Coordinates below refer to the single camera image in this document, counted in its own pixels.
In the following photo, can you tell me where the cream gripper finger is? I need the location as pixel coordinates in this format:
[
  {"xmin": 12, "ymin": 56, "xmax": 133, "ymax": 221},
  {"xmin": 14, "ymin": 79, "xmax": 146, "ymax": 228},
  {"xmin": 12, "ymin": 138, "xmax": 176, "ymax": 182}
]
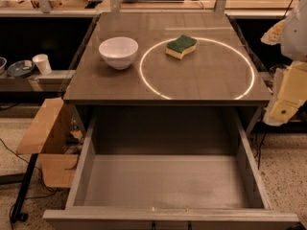
[
  {"xmin": 260, "ymin": 19, "xmax": 285, "ymax": 45},
  {"xmin": 263, "ymin": 61, "xmax": 307, "ymax": 127}
]

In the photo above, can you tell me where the black table leg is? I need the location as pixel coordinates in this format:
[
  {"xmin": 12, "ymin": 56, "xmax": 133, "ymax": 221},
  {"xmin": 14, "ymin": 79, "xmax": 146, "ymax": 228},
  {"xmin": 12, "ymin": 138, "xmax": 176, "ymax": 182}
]
[{"xmin": 10, "ymin": 153, "xmax": 38, "ymax": 223}]

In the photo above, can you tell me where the cardboard box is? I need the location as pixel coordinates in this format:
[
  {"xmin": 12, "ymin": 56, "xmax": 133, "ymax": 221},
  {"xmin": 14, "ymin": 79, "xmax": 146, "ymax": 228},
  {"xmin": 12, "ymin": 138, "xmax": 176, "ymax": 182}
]
[{"xmin": 16, "ymin": 98, "xmax": 80, "ymax": 188}]

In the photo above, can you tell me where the black floor cable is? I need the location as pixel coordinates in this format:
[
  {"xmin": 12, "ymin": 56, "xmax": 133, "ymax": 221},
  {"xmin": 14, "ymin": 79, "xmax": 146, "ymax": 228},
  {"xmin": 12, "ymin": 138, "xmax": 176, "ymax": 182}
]
[{"xmin": 0, "ymin": 137, "xmax": 59, "ymax": 225}]

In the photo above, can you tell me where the green and yellow sponge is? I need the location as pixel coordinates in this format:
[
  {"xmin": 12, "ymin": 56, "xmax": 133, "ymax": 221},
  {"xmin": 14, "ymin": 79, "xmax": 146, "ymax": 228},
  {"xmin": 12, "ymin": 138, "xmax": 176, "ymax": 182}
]
[{"xmin": 165, "ymin": 34, "xmax": 197, "ymax": 60}]

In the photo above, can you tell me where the grey open top drawer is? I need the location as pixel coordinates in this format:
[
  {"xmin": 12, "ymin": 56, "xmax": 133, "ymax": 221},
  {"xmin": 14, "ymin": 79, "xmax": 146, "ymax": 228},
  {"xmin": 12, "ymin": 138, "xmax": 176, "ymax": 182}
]
[{"xmin": 43, "ymin": 106, "xmax": 298, "ymax": 230}]

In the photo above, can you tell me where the white ceramic bowl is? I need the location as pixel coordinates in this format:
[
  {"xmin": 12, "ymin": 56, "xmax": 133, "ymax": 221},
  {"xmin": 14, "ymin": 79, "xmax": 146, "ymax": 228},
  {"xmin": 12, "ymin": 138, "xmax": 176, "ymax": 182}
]
[{"xmin": 99, "ymin": 36, "xmax": 138, "ymax": 70}]

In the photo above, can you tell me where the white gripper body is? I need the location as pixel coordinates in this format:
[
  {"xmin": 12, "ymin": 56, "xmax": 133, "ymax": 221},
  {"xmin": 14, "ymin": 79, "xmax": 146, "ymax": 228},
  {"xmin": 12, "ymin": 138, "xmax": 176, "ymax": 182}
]
[{"xmin": 280, "ymin": 0, "xmax": 307, "ymax": 61}]

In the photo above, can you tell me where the white paper cup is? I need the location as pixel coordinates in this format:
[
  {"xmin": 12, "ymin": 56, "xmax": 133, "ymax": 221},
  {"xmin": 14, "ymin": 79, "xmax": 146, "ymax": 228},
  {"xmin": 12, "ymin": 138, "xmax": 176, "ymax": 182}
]
[{"xmin": 33, "ymin": 54, "xmax": 52, "ymax": 75}]

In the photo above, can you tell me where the blue bowl at left edge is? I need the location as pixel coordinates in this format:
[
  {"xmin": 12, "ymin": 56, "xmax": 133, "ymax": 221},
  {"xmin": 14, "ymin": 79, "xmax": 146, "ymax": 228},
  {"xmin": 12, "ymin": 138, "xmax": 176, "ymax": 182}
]
[{"xmin": 0, "ymin": 57, "xmax": 7, "ymax": 75}]

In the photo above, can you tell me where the dark blue plate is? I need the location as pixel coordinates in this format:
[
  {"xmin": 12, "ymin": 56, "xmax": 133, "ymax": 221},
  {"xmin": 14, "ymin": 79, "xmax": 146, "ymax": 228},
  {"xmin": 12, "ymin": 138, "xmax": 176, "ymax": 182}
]
[{"xmin": 7, "ymin": 60, "xmax": 35, "ymax": 78}]

